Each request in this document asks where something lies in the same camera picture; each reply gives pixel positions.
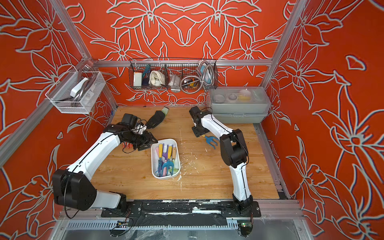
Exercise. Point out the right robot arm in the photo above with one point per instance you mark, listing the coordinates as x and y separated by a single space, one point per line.
234 153

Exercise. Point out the green rake wooden handle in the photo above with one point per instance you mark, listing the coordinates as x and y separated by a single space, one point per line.
173 169

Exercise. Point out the black work glove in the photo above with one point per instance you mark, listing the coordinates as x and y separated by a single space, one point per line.
157 118

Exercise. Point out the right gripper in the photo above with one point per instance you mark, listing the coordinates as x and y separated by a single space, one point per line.
196 133

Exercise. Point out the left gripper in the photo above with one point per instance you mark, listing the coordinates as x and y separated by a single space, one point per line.
147 141

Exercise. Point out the red white work glove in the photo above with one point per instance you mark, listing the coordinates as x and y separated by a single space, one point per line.
127 146

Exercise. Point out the grey plastic tool box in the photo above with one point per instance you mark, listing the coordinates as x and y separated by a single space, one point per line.
239 105

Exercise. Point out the white oval storage tray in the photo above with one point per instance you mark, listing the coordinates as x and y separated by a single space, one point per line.
170 142

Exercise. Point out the black wire wall basket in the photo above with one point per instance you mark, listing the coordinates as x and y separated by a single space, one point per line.
188 76

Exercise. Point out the purple fork pink handle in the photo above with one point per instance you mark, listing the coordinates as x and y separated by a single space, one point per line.
165 152

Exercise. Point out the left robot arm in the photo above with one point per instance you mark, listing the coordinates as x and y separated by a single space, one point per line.
72 187

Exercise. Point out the blue fork yellow handle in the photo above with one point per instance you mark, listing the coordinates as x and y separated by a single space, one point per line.
167 164

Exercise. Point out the blue rake yellow handle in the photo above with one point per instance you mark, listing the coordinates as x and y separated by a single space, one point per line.
159 150
212 141

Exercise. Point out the white device in side basket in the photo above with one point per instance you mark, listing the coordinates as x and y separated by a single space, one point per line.
78 87

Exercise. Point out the white cloth in basket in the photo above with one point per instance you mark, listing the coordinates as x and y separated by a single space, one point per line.
157 79

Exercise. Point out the white wire side basket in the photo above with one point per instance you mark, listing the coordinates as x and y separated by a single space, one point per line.
59 93

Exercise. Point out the white box in basket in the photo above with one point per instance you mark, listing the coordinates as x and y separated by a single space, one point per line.
138 77

